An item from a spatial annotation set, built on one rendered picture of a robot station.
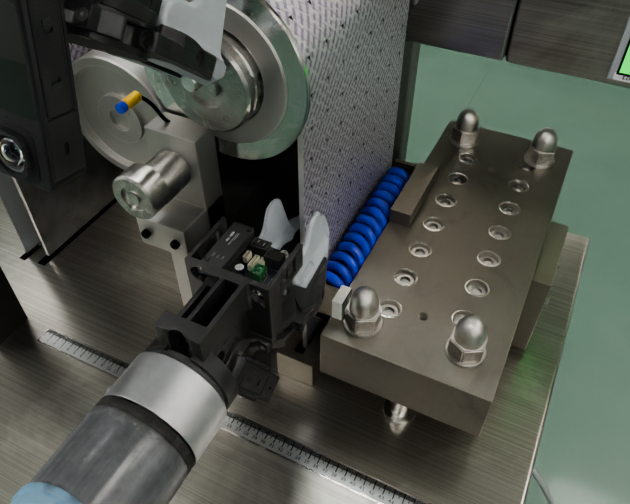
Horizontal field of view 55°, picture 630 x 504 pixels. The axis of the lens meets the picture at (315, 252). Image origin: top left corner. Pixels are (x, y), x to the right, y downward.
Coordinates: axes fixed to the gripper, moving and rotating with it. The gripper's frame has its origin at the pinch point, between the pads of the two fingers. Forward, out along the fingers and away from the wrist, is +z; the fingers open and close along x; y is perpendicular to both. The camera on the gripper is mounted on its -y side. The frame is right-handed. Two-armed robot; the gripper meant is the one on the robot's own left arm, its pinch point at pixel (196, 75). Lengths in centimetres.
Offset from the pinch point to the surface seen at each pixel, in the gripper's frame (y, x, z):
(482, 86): 56, 20, 265
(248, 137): -2.9, -1.3, 7.1
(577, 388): -42, -49, 148
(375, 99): 4.6, -5.4, 23.4
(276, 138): -2.4, -3.8, 6.9
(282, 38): 4.0, -4.7, 1.6
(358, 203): -6.1, -5.4, 28.6
